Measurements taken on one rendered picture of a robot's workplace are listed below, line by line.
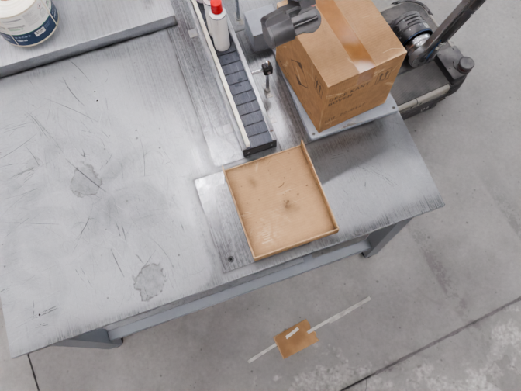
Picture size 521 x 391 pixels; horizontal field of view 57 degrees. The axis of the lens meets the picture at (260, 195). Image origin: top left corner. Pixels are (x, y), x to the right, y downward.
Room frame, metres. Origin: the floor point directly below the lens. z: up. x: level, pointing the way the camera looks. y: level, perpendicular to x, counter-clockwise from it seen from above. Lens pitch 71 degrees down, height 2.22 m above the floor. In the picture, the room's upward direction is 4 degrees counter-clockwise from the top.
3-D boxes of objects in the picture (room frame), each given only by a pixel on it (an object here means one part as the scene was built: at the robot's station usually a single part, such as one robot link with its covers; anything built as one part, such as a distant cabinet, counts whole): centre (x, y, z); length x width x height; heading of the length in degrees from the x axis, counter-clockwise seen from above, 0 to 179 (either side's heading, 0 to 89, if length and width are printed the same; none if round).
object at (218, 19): (0.98, 0.09, 0.98); 0.05 x 0.05 x 0.20
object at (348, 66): (0.84, -0.25, 0.99); 0.30 x 0.24 x 0.27; 23
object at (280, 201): (0.45, -0.05, 0.85); 0.30 x 0.26 x 0.04; 16
